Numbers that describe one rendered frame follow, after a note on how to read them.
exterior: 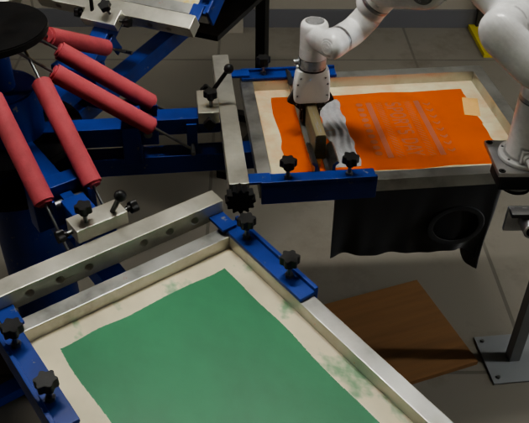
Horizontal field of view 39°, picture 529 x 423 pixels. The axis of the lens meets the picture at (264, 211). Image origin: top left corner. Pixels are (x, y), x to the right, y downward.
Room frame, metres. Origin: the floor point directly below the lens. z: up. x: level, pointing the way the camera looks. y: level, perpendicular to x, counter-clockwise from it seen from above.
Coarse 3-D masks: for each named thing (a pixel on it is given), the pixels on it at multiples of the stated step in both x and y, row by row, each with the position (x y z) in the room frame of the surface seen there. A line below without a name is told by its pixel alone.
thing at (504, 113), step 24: (336, 72) 2.14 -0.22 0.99; (360, 72) 2.14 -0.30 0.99; (384, 72) 2.14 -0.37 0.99; (408, 72) 2.14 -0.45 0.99; (432, 72) 2.15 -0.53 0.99; (456, 72) 2.15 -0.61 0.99; (480, 72) 2.15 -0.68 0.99; (504, 120) 1.88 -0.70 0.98; (264, 144) 1.72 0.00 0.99; (264, 168) 1.61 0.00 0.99; (432, 168) 1.62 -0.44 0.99; (456, 168) 1.62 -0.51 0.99; (480, 168) 1.62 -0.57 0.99
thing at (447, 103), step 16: (336, 96) 2.05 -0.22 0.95; (352, 96) 2.05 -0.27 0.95; (368, 96) 2.05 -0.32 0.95; (384, 96) 2.05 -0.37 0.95; (400, 96) 2.05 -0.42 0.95; (416, 96) 2.06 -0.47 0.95; (432, 96) 2.06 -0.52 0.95; (448, 96) 2.06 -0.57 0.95; (464, 96) 2.06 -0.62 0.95; (288, 112) 1.94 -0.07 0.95; (352, 112) 1.95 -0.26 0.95; (448, 112) 1.96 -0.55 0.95; (288, 128) 1.86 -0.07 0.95; (352, 128) 1.86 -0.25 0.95
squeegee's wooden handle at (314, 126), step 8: (312, 104) 1.82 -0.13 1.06; (312, 112) 1.77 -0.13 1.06; (312, 120) 1.74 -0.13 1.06; (320, 120) 1.74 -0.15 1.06; (312, 128) 1.70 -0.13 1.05; (320, 128) 1.69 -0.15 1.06; (312, 136) 1.70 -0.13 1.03; (320, 136) 1.66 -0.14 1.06; (312, 144) 1.69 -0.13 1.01; (320, 144) 1.66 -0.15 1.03; (320, 152) 1.66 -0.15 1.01
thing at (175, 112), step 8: (160, 112) 1.79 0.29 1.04; (168, 112) 1.79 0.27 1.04; (176, 112) 1.79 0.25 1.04; (184, 112) 1.80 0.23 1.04; (192, 112) 1.80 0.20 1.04; (160, 120) 1.76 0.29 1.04; (168, 120) 1.76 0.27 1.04; (176, 120) 1.76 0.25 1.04; (184, 120) 1.76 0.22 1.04; (192, 120) 1.77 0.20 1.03; (160, 128) 1.76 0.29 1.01; (168, 128) 1.76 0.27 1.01; (176, 128) 1.76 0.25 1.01; (184, 128) 1.76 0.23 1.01; (200, 128) 1.77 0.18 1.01; (216, 128) 1.77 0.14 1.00
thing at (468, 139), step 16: (448, 128) 1.87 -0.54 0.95; (464, 128) 1.87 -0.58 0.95; (480, 128) 1.87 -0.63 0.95; (288, 144) 1.77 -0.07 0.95; (304, 144) 1.77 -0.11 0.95; (368, 144) 1.78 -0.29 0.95; (464, 144) 1.79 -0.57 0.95; (480, 144) 1.79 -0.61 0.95; (304, 160) 1.69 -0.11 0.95; (368, 160) 1.70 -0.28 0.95; (384, 160) 1.70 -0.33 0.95; (400, 160) 1.70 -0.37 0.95; (416, 160) 1.70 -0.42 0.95; (432, 160) 1.70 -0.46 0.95; (448, 160) 1.70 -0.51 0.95; (464, 160) 1.71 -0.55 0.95; (480, 160) 1.71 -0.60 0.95
